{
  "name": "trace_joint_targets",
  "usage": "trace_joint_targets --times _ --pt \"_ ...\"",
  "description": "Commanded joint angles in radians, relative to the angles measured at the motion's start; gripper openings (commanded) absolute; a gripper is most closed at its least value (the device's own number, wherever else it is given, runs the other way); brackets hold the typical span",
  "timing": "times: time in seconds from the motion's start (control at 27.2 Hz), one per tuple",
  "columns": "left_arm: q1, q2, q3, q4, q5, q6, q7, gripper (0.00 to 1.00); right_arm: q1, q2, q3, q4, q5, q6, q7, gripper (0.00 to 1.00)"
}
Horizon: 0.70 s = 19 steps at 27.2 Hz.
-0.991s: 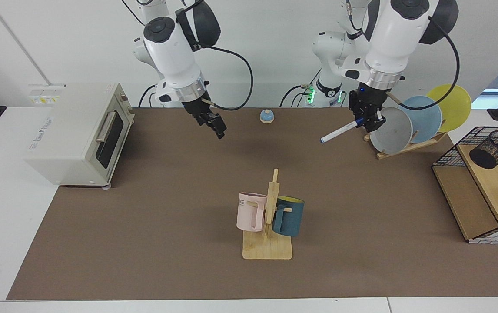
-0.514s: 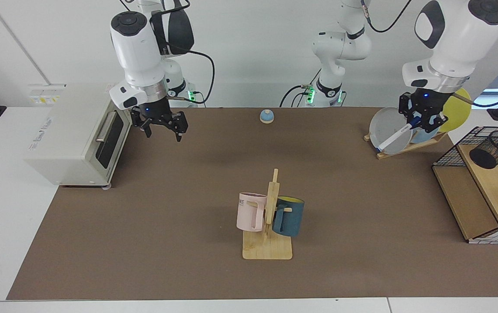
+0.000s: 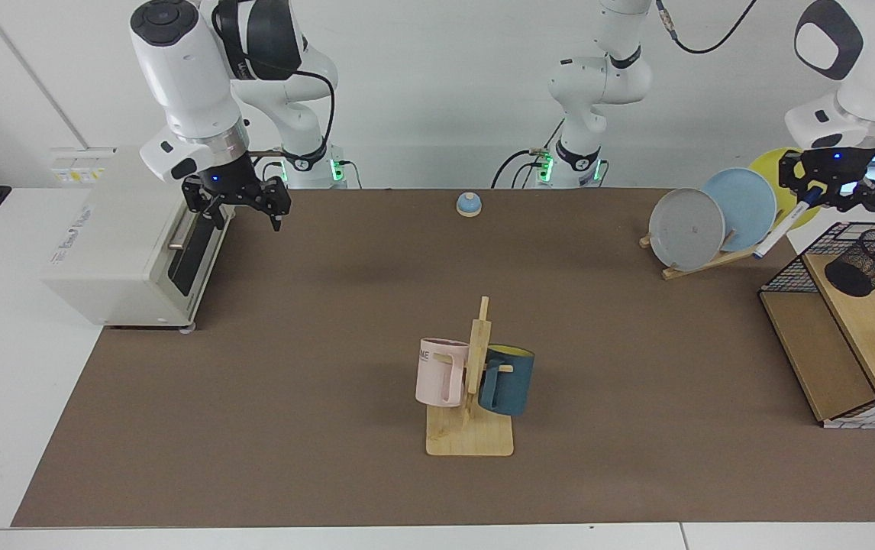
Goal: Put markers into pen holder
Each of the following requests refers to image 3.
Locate white marker with blue cap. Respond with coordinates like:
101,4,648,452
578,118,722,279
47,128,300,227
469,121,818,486
752,189,820,260

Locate brown table cloth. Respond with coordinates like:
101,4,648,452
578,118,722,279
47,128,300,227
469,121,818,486
11,188,875,528

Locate white socket box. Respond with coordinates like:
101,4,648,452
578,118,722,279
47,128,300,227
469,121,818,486
50,147,117,186

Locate grey plate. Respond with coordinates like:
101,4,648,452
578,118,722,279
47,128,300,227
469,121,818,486
648,188,726,273

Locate black base cables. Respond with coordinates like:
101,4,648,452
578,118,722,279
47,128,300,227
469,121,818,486
491,118,560,189

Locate wooden cup stand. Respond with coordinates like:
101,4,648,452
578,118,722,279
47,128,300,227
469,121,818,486
426,296,515,458

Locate wire basket with wooden floor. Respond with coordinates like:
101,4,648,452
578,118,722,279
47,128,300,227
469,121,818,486
759,222,875,430

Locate pink mug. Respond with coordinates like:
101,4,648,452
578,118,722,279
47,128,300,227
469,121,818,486
415,338,470,409

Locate light blue plate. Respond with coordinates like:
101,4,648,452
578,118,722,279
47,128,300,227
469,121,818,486
701,167,778,253

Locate pale toaster oven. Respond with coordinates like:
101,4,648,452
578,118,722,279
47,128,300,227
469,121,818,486
42,147,238,334

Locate yellow plate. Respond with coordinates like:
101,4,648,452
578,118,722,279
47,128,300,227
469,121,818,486
747,147,824,230

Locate dark teal mug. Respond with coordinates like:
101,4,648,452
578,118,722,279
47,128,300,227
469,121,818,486
477,345,536,417

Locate wooden plate rack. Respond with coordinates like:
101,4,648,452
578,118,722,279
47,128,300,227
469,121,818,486
640,229,786,280

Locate black mesh pen holder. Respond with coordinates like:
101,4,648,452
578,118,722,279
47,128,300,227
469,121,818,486
824,228,875,299

